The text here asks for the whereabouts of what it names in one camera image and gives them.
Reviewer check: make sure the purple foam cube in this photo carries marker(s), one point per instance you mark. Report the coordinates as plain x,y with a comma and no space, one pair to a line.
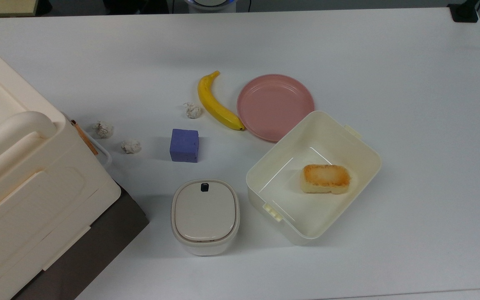
184,146

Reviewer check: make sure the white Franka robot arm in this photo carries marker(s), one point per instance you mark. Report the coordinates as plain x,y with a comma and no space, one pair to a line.
209,4

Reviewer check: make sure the yellow banana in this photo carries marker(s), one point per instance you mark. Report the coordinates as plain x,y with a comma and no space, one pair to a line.
213,104

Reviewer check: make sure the pink round plate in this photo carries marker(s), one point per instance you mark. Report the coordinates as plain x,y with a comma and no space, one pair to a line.
273,106

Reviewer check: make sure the crumpled white paper ball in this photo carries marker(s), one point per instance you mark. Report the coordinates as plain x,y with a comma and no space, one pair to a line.
103,129
131,146
193,111

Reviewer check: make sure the cream plastic storage box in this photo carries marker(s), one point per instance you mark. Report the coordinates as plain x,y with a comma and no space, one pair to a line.
281,204

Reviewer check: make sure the cream lidded trash can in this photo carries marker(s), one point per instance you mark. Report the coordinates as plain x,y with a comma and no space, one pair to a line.
205,214

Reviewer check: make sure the toasted bread piece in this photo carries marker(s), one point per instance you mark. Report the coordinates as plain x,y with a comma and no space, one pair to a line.
326,178

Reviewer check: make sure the cream toy cabinet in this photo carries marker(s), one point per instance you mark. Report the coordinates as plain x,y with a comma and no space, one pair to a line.
15,187

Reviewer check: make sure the black table clamp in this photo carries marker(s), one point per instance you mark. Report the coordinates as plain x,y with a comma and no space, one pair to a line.
464,12

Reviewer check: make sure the tan wooden side table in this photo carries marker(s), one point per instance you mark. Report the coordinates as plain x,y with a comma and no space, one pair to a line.
2,6

